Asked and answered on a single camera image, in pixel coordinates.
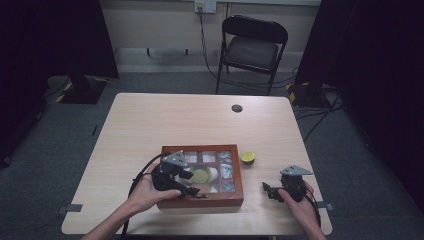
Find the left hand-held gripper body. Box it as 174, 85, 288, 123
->
151, 150, 189, 192

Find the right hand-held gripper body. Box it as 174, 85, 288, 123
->
279, 164, 314, 203

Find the wooden box with glass lid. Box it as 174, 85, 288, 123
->
155, 143, 245, 210

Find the yellow-green capsule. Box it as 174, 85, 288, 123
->
240, 150, 257, 166
189, 167, 212, 185

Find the person's left hand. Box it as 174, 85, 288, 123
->
127, 163, 182, 217

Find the person's right hand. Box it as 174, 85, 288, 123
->
277, 181, 322, 230

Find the set of grey sachets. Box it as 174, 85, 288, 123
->
181, 150, 236, 194

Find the black stand base striped tape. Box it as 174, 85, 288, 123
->
285, 81, 333, 109
55, 75, 109, 105

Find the black folding chair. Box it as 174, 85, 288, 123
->
215, 14, 290, 97

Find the dark curtain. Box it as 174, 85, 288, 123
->
294, 0, 424, 216
0, 0, 120, 169

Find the left hand-held gripper cable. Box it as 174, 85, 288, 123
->
120, 152, 169, 240

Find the hand-held gripper cable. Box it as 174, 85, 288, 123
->
120, 152, 169, 240
298, 184, 323, 229

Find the right hand-held gripper cable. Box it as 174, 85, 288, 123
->
298, 184, 323, 229

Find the black table edge strap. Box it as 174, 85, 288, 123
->
55, 203, 84, 215
316, 201, 335, 212

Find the bundle of black floor cables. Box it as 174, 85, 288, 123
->
293, 89, 346, 143

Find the white wall socket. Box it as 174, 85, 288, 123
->
194, 0, 218, 15

